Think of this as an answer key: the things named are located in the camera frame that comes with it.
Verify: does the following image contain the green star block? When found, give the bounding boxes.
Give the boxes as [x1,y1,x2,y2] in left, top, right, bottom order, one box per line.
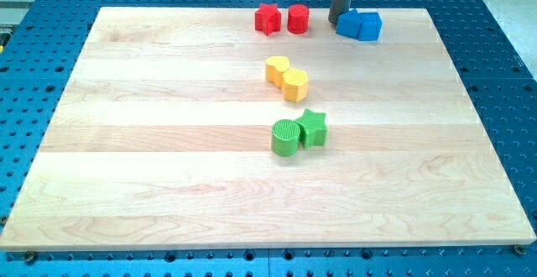
[295,108,328,149]

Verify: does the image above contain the red cylinder block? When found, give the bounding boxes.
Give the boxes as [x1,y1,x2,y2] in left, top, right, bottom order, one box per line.
[287,4,310,34]

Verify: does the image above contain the yellow heart block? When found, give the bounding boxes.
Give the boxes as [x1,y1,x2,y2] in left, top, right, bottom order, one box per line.
[265,55,290,88]

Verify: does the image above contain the yellow hexagon block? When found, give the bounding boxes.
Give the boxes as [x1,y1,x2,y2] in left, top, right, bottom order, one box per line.
[281,68,309,102]

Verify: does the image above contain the wooden board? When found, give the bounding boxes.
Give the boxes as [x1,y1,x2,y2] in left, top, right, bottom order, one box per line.
[1,8,535,252]

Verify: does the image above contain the red star block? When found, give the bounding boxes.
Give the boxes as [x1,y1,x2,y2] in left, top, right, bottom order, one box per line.
[254,3,281,36]

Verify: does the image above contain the green cylinder block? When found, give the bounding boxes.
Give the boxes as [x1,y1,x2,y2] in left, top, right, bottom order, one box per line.
[271,119,300,157]

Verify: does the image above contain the blue cube block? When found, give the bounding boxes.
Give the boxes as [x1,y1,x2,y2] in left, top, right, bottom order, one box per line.
[336,9,362,39]

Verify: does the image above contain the board corner clamp screw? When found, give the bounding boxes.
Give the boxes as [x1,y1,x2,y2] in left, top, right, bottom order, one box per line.
[513,244,526,256]
[21,251,39,264]

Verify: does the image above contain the blue pentagon block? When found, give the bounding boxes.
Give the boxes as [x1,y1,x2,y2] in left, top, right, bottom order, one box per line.
[358,12,383,41]

